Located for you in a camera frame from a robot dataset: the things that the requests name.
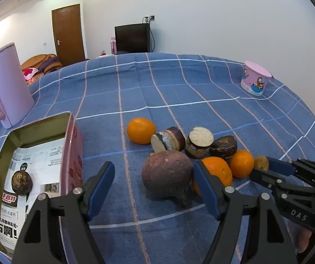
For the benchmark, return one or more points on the black television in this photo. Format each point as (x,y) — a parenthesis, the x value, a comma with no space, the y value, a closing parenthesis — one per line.
(131,38)

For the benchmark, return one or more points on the pink floral cushion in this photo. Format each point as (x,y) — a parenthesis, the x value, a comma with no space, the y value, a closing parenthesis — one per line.
(29,73)

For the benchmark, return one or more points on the brown wooden door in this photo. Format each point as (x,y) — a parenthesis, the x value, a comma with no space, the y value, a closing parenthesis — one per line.
(68,35)

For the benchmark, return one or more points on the dark brown taro piece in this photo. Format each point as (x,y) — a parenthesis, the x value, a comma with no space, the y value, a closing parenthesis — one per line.
(224,147)

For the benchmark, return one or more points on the blue plaid tablecloth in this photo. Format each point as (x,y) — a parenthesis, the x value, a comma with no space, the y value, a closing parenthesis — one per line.
(174,88)

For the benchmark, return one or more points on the purple cloth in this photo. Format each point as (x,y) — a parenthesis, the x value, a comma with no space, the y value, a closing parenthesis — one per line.
(50,64)

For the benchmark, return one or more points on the purple beetroot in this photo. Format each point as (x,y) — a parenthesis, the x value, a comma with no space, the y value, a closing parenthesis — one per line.
(165,173)

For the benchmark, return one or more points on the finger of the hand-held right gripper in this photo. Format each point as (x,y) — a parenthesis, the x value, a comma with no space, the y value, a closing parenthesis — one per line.
(280,167)
(264,178)

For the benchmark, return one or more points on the wall power outlet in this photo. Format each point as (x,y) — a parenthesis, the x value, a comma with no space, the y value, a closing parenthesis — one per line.
(149,18)

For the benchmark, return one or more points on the small tan tuber piece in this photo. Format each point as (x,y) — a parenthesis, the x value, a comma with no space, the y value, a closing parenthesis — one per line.
(261,162)

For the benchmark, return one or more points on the orange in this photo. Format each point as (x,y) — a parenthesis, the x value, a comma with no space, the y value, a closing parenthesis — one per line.
(141,130)
(218,170)
(241,163)

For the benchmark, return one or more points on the pink cartoon cup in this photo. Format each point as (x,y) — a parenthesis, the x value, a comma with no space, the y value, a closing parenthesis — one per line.
(255,81)

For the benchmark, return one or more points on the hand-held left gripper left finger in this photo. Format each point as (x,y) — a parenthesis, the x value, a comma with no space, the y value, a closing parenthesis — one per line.
(100,188)

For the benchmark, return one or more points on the cut taro piece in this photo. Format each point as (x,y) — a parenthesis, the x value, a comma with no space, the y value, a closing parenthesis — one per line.
(198,141)
(171,140)

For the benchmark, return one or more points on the orange leather sofa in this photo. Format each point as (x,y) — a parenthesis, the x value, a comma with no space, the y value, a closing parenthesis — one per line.
(33,62)

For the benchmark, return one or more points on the pink metal tin box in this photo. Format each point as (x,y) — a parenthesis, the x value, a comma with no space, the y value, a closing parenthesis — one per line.
(73,156)

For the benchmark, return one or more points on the printed paper sheet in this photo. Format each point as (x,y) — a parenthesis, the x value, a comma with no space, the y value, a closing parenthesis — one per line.
(42,165)

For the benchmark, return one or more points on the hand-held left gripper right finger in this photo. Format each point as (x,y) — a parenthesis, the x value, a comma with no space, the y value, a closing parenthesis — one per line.
(204,188)

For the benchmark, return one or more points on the pink electric kettle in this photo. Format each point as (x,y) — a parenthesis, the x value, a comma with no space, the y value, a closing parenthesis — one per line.
(9,88)

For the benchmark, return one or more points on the dark water chestnut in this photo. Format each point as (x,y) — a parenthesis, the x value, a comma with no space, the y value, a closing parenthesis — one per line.
(22,183)

